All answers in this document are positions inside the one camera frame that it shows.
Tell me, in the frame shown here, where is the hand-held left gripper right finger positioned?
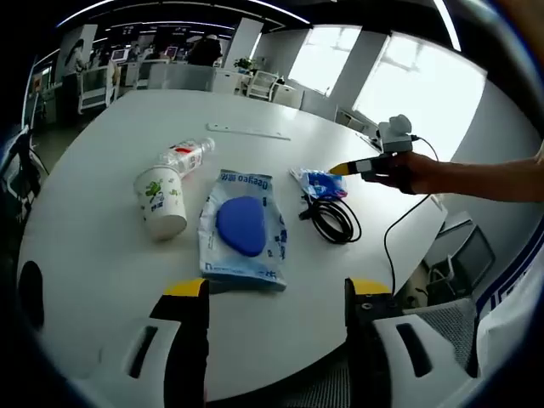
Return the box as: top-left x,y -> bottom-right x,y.
344,278 -> 477,408

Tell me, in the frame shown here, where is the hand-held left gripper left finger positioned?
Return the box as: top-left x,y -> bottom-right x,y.
71,278 -> 210,408

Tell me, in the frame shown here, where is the blue plastic bag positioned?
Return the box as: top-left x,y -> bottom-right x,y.
289,166 -> 349,201

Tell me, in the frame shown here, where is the blue white plastic package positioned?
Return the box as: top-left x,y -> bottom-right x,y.
197,168 -> 289,293

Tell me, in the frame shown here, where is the blue rounded pad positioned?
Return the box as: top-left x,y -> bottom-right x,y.
215,195 -> 267,258

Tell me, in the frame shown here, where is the white paper cup green print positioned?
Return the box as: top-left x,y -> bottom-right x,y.
133,164 -> 189,241

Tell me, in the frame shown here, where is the clear plastic bottle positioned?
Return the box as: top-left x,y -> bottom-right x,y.
159,136 -> 217,179

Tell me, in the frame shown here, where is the person's right hand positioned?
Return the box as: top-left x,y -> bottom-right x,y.
373,151 -> 433,196

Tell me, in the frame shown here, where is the grey mesh office chair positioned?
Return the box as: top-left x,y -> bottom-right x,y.
401,297 -> 479,375

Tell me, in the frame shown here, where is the white table cover plate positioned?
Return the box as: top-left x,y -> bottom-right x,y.
206,122 -> 292,141

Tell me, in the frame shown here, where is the white office chair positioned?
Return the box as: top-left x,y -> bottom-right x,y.
246,70 -> 280,101
78,61 -> 120,114

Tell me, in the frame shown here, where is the person's white blue shirt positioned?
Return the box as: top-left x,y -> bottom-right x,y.
473,237 -> 544,383

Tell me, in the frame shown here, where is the white table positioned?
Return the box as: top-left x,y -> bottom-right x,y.
16,88 -> 450,403

